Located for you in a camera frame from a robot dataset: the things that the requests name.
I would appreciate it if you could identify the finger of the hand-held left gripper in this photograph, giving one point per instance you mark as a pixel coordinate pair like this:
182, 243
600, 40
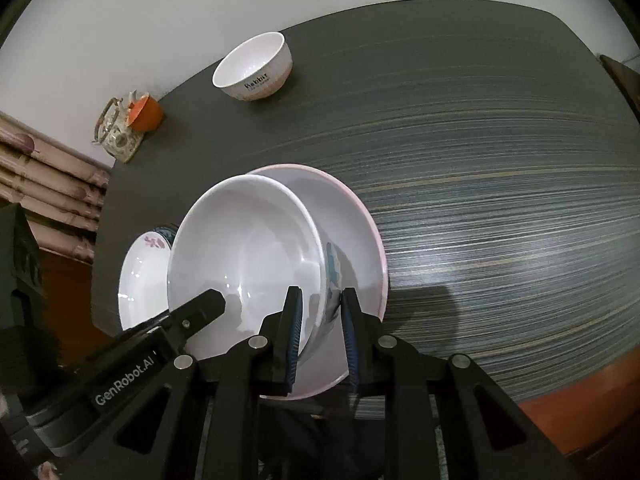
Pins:
200, 312

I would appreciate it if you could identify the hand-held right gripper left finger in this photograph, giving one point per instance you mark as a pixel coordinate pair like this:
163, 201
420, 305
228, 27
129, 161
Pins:
296, 340

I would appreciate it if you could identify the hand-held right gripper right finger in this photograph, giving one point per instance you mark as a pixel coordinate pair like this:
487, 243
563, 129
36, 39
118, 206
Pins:
351, 345

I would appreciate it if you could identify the white plate with pink flower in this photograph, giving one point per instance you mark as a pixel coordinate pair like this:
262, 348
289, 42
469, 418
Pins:
142, 280

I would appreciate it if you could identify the white bowl with blue band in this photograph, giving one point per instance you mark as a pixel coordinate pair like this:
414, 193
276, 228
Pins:
240, 250

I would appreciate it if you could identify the round blue floral plate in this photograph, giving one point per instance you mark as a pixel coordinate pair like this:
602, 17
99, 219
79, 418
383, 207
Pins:
167, 233

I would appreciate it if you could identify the pink bowl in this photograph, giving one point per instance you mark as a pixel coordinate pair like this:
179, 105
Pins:
350, 220

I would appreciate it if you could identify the orange cup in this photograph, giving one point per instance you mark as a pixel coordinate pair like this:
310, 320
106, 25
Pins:
147, 115

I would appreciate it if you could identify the white bowl with rabbit print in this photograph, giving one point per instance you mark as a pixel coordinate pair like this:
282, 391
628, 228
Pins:
260, 70

